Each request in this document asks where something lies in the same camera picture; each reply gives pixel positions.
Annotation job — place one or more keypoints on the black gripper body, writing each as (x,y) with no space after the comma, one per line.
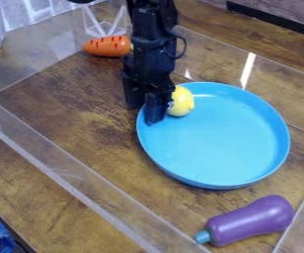
(150,63)

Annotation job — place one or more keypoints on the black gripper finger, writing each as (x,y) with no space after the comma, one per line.
(158,102)
(134,93)

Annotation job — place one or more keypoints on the yellow toy lemon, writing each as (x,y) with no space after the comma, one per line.
(182,103)

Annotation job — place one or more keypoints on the blue round tray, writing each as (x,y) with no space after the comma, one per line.
(230,143)

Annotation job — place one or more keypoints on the orange toy carrot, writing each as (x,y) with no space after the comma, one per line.
(113,46)

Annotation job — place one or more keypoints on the white curtain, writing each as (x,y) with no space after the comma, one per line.
(19,13)

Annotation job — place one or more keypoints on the purple toy eggplant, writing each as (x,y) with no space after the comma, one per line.
(266,215)

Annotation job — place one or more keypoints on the clear acrylic enclosure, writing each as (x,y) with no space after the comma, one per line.
(81,191)

